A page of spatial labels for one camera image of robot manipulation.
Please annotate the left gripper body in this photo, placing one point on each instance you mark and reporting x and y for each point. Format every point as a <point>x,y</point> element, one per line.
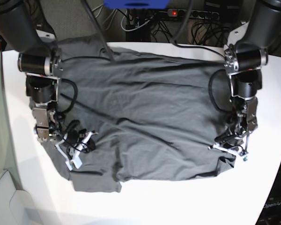
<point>232,141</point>

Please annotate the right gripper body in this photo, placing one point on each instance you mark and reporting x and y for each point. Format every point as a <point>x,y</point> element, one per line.
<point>79,141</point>

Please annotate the dark grey t-shirt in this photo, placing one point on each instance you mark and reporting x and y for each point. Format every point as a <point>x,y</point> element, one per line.
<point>152,115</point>

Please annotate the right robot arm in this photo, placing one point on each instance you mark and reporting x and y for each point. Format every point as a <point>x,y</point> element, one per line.
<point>40,61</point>

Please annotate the grey chair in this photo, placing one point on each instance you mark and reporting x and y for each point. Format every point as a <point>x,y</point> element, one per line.
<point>16,206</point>

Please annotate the black power strip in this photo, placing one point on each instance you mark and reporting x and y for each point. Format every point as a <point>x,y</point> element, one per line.
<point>195,14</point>

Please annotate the blue box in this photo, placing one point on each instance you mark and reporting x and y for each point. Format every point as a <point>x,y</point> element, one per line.
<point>137,4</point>

